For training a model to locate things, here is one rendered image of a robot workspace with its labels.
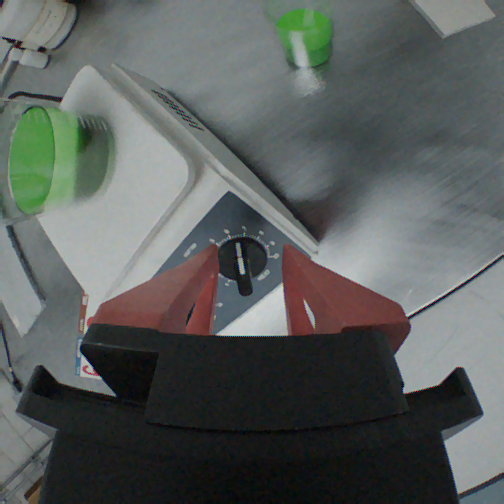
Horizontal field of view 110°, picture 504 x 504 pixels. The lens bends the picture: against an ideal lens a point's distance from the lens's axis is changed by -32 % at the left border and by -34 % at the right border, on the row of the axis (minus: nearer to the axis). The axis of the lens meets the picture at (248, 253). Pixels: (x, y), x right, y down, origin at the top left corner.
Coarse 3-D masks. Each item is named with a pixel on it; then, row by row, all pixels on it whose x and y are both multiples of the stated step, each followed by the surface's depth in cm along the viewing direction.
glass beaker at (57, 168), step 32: (0, 128) 6; (32, 128) 7; (64, 128) 9; (96, 128) 11; (0, 160) 6; (32, 160) 7; (64, 160) 9; (96, 160) 11; (0, 192) 6; (32, 192) 8; (64, 192) 10; (96, 192) 12; (0, 224) 8
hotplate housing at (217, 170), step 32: (160, 96) 15; (192, 128) 15; (192, 160) 13; (224, 160) 14; (192, 192) 14; (224, 192) 14; (256, 192) 14; (192, 224) 14; (288, 224) 16; (160, 256) 16; (128, 288) 17
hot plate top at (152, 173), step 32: (64, 96) 12; (96, 96) 12; (128, 96) 12; (128, 128) 12; (160, 128) 12; (128, 160) 12; (160, 160) 12; (128, 192) 13; (160, 192) 12; (64, 224) 15; (96, 224) 14; (128, 224) 13; (160, 224) 13; (64, 256) 16; (96, 256) 15; (128, 256) 14; (96, 288) 15
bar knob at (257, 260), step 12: (240, 240) 15; (252, 240) 15; (228, 252) 15; (240, 252) 14; (252, 252) 16; (264, 252) 16; (228, 264) 16; (240, 264) 14; (252, 264) 16; (264, 264) 16; (228, 276) 17; (240, 276) 15; (252, 276) 17; (240, 288) 15; (252, 288) 16
